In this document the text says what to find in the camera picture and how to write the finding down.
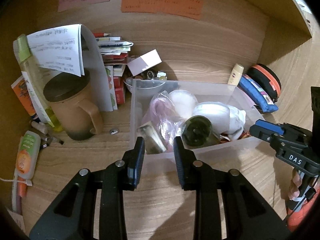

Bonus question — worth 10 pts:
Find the white drawstring cloth bag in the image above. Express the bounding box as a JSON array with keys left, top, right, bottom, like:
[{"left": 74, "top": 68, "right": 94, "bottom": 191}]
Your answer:
[{"left": 218, "top": 105, "right": 246, "bottom": 141}]

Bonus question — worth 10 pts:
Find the dark green bottle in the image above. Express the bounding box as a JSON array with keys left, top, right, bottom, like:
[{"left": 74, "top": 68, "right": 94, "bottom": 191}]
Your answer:
[{"left": 181, "top": 116, "right": 220, "bottom": 147}]

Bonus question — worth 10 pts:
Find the pink round jar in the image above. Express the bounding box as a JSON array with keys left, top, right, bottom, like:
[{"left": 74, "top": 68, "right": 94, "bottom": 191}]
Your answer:
[{"left": 192, "top": 102, "right": 230, "bottom": 134}]

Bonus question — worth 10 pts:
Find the pink item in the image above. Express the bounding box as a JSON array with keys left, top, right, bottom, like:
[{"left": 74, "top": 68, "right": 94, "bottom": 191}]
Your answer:
[{"left": 142, "top": 90, "right": 185, "bottom": 152}]

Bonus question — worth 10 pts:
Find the white cylindrical jar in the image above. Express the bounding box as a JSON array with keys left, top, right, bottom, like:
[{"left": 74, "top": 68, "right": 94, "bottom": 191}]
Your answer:
[{"left": 169, "top": 89, "right": 198, "bottom": 120}]

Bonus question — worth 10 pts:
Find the person right hand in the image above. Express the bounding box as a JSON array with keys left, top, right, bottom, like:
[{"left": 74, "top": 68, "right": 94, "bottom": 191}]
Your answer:
[{"left": 287, "top": 169, "right": 320, "bottom": 201}]

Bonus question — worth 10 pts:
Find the blue patchwork pencil case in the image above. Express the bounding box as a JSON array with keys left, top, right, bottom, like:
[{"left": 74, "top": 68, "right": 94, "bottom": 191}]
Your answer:
[{"left": 239, "top": 75, "right": 278, "bottom": 113}]

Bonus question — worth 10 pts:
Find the clear plastic storage bin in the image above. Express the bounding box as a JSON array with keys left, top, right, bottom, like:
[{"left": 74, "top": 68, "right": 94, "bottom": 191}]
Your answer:
[{"left": 130, "top": 79, "right": 261, "bottom": 174}]

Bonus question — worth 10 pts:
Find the black orange round case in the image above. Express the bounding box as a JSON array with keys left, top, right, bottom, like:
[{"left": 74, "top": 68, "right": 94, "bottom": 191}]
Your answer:
[{"left": 247, "top": 63, "right": 281, "bottom": 102}]

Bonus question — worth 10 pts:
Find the cream lotion tube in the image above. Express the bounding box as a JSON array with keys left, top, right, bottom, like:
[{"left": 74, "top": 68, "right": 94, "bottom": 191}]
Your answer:
[{"left": 227, "top": 63, "right": 244, "bottom": 86}]

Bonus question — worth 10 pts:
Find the white bowl with trinkets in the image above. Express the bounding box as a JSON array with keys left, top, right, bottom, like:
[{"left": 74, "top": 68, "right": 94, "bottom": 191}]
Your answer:
[{"left": 123, "top": 70, "right": 165, "bottom": 99}]

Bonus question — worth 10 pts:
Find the brown mug with lid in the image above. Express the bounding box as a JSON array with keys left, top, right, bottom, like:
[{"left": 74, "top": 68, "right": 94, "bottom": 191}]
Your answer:
[{"left": 43, "top": 70, "right": 103, "bottom": 141}]

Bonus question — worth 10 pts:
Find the green orange tube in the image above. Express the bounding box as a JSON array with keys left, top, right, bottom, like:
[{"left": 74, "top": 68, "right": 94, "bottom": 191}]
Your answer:
[{"left": 11, "top": 131, "right": 41, "bottom": 214}]

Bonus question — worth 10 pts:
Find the small white pink box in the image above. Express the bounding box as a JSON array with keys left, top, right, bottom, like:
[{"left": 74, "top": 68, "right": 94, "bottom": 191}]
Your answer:
[{"left": 127, "top": 49, "right": 162, "bottom": 76}]

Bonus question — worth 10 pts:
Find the stack of books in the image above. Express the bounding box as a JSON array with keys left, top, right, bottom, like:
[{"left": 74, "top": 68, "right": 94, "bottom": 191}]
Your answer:
[{"left": 93, "top": 33, "right": 134, "bottom": 111}]

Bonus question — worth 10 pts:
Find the orange booklet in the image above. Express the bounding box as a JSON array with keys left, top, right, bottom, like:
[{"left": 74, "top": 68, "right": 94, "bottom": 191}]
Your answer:
[{"left": 11, "top": 76, "right": 36, "bottom": 118}]

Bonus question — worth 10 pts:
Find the folded white paper sheet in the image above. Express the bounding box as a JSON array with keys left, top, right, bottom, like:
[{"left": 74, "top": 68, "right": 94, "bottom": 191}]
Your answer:
[{"left": 27, "top": 24, "right": 113, "bottom": 112}]

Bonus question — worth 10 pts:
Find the tall clear green bottle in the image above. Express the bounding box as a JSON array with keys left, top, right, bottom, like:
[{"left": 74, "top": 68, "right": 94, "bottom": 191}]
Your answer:
[{"left": 13, "top": 34, "right": 63, "bottom": 132}]

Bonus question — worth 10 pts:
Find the orange sticky note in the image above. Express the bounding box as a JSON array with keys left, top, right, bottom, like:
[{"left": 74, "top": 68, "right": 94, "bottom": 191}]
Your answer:
[{"left": 121, "top": 0, "right": 203, "bottom": 20}]

